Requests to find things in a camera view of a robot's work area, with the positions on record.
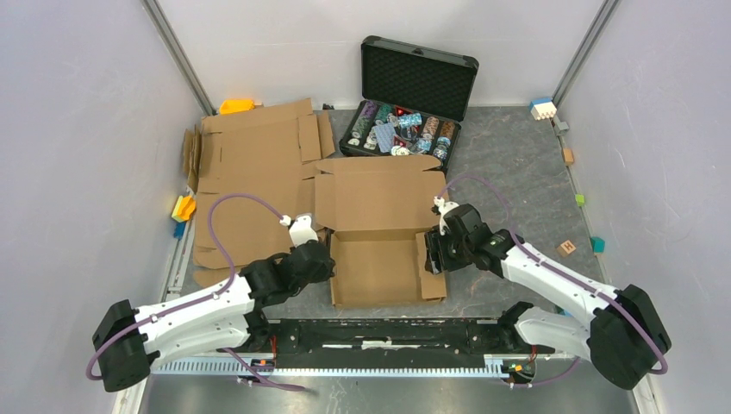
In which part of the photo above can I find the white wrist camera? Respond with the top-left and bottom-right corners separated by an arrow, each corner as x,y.
434,196 -> 459,235
279,213 -> 319,248

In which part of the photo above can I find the small teal block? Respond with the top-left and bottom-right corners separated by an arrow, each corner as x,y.
590,236 -> 606,254

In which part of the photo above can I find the yellow plastic toy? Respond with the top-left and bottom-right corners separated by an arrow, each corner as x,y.
218,99 -> 263,115

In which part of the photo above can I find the flat cardboard sheet stack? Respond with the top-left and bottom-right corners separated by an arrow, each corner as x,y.
183,98 -> 334,287

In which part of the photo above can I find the blue white toy block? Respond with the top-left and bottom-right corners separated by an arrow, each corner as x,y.
529,97 -> 557,121

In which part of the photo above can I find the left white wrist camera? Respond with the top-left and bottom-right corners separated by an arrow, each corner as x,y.
279,213 -> 319,248

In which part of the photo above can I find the yellow orange toy block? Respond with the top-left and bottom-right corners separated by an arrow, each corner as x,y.
171,196 -> 197,223

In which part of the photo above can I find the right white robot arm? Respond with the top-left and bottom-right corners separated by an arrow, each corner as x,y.
425,197 -> 672,390

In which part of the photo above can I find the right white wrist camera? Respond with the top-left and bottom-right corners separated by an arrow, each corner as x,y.
434,196 -> 459,235

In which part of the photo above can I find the small blue block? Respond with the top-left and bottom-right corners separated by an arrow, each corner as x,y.
173,222 -> 187,240

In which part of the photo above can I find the small orange wooden block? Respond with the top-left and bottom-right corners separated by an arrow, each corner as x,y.
562,148 -> 575,166

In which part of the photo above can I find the small grey block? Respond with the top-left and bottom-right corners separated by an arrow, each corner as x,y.
552,119 -> 570,136

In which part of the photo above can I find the black poker chip case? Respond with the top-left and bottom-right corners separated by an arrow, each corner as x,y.
339,35 -> 479,173

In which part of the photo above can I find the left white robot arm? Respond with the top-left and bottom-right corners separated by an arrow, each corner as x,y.
87,241 -> 335,392

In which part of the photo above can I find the brown cardboard box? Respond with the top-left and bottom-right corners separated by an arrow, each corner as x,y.
315,155 -> 447,308

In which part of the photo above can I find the wooden letter cube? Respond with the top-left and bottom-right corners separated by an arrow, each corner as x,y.
556,240 -> 577,257

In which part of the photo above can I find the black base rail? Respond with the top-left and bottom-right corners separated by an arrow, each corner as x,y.
237,302 -> 554,369

